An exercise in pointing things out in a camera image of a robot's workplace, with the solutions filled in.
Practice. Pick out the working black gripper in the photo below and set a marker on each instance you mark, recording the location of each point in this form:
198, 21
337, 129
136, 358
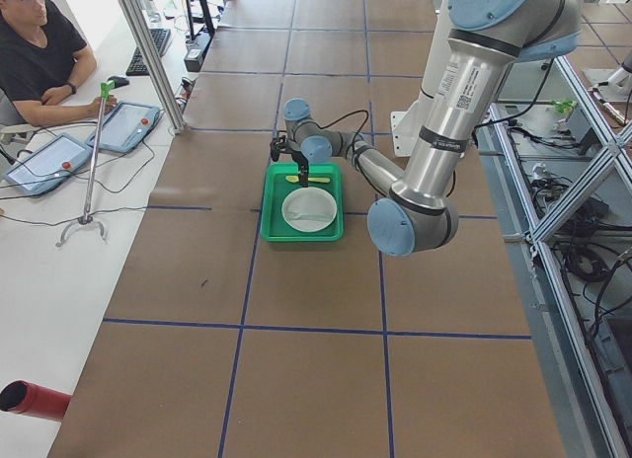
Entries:
299, 161

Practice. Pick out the yellow plastic spoon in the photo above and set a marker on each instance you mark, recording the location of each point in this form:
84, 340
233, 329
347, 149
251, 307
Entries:
319, 180

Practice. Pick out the working silver robot arm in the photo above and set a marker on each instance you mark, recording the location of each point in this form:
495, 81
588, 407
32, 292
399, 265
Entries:
475, 42

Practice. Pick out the green plastic tray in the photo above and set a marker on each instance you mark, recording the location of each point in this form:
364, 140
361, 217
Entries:
274, 228

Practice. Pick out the white round plate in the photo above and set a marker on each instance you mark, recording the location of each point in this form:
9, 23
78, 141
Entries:
309, 200

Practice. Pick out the white plastic fork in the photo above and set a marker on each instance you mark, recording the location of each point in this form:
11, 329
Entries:
309, 216

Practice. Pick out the far blue teach pendant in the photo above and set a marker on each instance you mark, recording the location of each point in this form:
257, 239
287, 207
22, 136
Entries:
126, 126

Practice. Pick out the blue teach pendant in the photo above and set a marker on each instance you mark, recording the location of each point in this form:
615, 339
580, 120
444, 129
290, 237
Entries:
126, 126
49, 166

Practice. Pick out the black computer mouse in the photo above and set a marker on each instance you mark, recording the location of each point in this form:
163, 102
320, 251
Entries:
118, 81

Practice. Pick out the near blue teach pendant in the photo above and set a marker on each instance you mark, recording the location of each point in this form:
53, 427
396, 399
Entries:
49, 166

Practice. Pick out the seated person black shirt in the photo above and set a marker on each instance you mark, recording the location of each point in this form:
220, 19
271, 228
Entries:
44, 60

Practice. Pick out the red cylinder tube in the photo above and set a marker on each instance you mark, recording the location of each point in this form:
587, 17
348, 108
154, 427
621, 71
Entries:
32, 400

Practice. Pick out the aluminium frame post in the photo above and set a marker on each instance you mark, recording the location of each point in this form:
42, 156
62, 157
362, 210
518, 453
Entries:
144, 41

